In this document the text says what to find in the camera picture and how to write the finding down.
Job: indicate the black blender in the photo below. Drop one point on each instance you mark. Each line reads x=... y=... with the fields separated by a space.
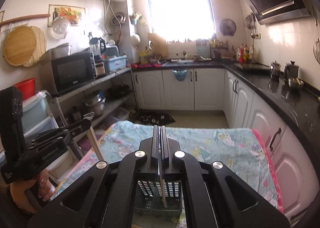
x=98 y=46

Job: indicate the wooden cutting board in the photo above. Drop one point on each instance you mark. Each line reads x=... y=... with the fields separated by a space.
x=158 y=44

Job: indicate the red plastic bucket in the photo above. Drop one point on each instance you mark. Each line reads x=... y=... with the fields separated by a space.
x=27 y=88

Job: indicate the fruit picture on wall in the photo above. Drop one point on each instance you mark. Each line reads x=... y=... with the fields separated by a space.
x=72 y=13

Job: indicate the Hello Kitty tablecloth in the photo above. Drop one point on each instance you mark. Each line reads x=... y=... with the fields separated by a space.
x=241 y=150

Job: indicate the wall fan vent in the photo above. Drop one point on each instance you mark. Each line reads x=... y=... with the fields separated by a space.
x=228 y=27

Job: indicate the black microwave oven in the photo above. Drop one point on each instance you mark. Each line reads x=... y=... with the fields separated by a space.
x=71 y=71

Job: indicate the plastic drawer unit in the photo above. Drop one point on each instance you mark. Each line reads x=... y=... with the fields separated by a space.
x=38 y=118

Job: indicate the blue hanging bin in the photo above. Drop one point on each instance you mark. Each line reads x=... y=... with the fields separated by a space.
x=180 y=74

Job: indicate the hanging strainer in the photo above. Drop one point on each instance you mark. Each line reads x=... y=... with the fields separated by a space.
x=316 y=50

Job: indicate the wooden rolling pin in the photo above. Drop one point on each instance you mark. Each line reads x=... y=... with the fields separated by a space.
x=23 y=18

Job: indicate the black kitchen countertop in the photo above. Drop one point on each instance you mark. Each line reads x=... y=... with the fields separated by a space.
x=298 y=109

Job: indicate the white lower cabinets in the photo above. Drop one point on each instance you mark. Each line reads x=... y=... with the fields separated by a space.
x=218 y=89

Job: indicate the steel bowl on counter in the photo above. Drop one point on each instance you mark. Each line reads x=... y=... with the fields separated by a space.
x=295 y=83

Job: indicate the white plastic lid on wall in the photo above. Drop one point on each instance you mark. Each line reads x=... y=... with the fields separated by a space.
x=60 y=27

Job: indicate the metal shelf rack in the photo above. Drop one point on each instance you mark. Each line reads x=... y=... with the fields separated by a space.
x=117 y=88

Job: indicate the window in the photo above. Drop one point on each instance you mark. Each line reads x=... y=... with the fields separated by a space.
x=181 y=20

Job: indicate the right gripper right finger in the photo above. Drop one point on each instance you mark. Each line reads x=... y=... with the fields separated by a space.
x=214 y=196

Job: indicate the green plastic utensil basket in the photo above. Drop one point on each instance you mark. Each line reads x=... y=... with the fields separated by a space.
x=149 y=198

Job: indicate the condiment bottles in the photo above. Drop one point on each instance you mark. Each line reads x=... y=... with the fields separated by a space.
x=243 y=54

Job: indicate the steel pots on shelf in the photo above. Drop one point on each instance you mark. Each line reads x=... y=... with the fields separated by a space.
x=94 y=102

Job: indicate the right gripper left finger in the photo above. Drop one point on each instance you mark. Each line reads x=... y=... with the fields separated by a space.
x=104 y=195

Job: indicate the steel kettle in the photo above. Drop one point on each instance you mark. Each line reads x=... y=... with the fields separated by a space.
x=275 y=70

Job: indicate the chopsticks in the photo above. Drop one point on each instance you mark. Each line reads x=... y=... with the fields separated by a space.
x=161 y=180
x=92 y=137

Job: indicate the person's left hand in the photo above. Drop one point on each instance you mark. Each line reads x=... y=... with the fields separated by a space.
x=26 y=193

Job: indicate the dark lidded pot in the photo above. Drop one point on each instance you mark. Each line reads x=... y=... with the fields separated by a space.
x=290 y=71

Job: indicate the blue plastic dish box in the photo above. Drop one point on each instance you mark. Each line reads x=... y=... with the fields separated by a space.
x=115 y=63

